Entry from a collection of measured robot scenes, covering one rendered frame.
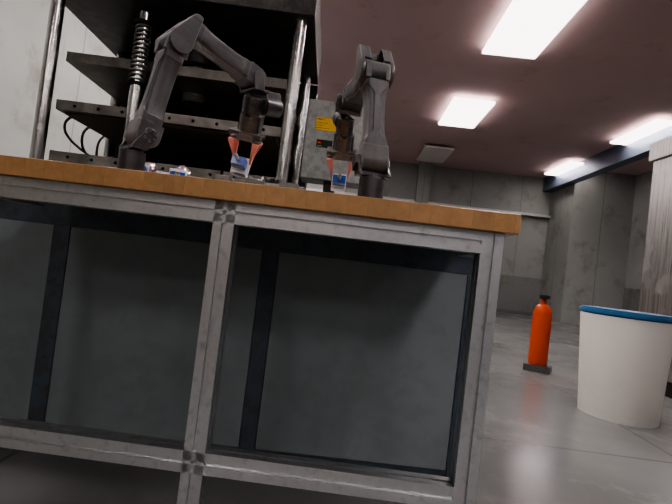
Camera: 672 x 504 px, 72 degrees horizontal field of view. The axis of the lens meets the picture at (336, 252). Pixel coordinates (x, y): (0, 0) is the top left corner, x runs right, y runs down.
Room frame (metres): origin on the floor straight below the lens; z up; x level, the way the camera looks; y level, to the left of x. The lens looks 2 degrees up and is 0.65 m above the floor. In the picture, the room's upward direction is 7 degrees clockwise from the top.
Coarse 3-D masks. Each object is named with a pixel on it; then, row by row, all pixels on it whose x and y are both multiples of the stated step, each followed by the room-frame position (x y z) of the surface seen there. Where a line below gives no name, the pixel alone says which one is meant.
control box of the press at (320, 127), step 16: (320, 112) 2.31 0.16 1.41; (320, 128) 2.31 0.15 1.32; (304, 144) 2.31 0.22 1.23; (320, 144) 2.31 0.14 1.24; (304, 160) 2.31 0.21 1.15; (320, 160) 2.31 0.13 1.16; (336, 160) 2.31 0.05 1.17; (304, 176) 2.31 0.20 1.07; (320, 176) 2.31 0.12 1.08; (352, 176) 2.31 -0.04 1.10
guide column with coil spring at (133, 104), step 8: (144, 16) 2.18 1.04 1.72; (144, 32) 2.19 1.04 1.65; (136, 40) 2.19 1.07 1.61; (144, 40) 2.19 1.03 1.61; (136, 48) 2.18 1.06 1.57; (136, 56) 2.18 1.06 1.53; (144, 64) 2.21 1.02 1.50; (136, 80) 2.18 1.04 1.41; (136, 88) 2.19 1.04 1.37; (128, 96) 2.19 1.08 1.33; (136, 96) 2.19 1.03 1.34; (128, 104) 2.19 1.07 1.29; (136, 104) 2.19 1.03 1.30; (128, 112) 2.18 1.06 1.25; (128, 120) 2.18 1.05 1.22
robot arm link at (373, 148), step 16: (368, 64) 1.18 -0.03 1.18; (384, 64) 1.20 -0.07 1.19; (368, 80) 1.17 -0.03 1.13; (384, 80) 1.19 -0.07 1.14; (368, 96) 1.17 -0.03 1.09; (384, 96) 1.18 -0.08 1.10; (368, 112) 1.16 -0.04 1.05; (384, 112) 1.17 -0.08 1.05; (368, 128) 1.14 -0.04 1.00; (384, 128) 1.15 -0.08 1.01; (368, 144) 1.12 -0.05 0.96; (384, 144) 1.14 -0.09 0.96; (368, 160) 1.11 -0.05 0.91; (384, 160) 1.12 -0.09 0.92
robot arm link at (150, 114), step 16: (160, 48) 1.19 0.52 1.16; (160, 64) 1.15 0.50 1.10; (176, 64) 1.18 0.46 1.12; (160, 80) 1.16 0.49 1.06; (144, 96) 1.16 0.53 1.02; (160, 96) 1.16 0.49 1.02; (144, 112) 1.13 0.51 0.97; (160, 112) 1.16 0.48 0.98; (128, 128) 1.16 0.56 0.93; (144, 128) 1.13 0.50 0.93; (160, 128) 1.16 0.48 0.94
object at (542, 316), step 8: (544, 296) 3.71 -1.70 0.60; (544, 304) 3.74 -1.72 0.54; (536, 312) 3.73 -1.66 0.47; (544, 312) 3.70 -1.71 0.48; (536, 320) 3.72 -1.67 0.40; (544, 320) 3.69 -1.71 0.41; (536, 328) 3.72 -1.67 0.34; (544, 328) 3.69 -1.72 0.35; (536, 336) 3.71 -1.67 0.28; (544, 336) 3.69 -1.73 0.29; (536, 344) 3.71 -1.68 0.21; (544, 344) 3.69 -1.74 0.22; (536, 352) 3.70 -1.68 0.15; (544, 352) 3.69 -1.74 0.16; (528, 360) 3.76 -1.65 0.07; (536, 360) 3.70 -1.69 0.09; (544, 360) 3.69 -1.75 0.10; (528, 368) 3.71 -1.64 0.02; (536, 368) 3.68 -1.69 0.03; (544, 368) 3.65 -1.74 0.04
